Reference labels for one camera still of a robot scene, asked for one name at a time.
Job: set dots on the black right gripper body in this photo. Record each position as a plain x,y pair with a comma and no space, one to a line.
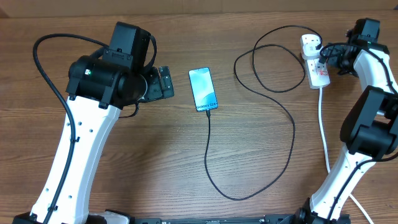
343,60

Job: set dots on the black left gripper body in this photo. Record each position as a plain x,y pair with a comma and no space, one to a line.
153,84

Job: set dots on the black Samsung Galaxy smartphone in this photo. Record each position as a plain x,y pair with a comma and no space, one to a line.
203,89

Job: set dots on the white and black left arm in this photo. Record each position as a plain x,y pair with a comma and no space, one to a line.
100,85

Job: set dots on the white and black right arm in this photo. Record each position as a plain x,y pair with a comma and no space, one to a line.
369,132

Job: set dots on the white USB charger adapter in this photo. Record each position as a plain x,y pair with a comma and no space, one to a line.
310,51

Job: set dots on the white power strip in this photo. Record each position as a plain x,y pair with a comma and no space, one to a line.
316,72

